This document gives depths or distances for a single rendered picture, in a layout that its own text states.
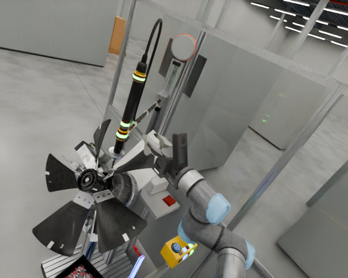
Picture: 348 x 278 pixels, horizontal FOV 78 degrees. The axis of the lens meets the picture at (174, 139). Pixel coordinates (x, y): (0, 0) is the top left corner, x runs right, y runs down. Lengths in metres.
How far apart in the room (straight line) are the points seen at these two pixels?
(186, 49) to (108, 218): 1.05
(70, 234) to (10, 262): 1.13
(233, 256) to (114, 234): 0.56
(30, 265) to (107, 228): 1.32
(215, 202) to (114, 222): 0.58
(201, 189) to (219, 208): 0.07
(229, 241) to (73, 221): 0.80
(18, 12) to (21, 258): 5.14
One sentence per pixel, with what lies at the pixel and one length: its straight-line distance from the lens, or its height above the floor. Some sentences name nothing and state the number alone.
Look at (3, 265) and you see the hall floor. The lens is 2.32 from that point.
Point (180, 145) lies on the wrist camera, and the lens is 0.64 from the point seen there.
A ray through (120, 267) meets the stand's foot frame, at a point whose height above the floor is 0.08.
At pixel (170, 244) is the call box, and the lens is 1.22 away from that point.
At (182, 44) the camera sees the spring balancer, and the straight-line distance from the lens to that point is 1.45.
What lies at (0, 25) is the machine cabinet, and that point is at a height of 0.51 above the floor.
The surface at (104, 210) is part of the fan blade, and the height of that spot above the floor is 1.19.
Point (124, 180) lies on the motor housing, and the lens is 1.27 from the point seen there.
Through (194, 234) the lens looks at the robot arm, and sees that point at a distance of 0.68.
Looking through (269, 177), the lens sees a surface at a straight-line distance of 1.31.
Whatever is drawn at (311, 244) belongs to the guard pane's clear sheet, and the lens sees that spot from 1.38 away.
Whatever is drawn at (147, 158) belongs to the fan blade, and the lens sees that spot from 1.04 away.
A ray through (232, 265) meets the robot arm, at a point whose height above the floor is 1.59.
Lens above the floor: 2.03
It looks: 28 degrees down
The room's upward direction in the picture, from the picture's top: 24 degrees clockwise
